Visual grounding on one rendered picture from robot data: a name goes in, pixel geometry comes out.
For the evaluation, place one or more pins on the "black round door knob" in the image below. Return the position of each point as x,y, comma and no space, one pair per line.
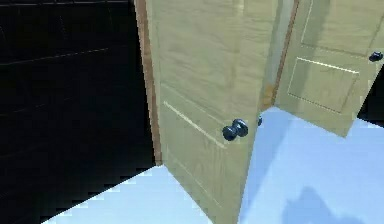
375,56
235,129

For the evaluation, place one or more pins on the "pale wooden room door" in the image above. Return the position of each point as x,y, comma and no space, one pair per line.
323,80
203,66

